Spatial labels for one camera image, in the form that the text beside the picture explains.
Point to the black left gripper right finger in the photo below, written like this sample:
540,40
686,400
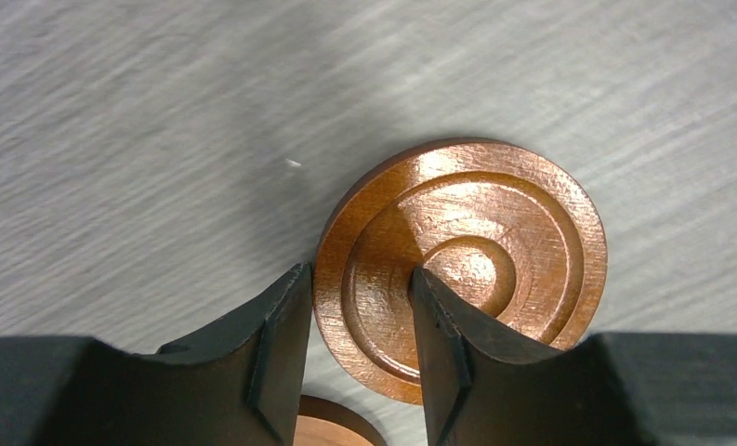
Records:
484,383

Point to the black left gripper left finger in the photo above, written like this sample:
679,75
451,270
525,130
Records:
235,381

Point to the brown wooden coaster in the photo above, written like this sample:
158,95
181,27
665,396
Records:
323,422

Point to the light patterned wooden coaster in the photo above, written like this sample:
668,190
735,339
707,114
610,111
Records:
508,230

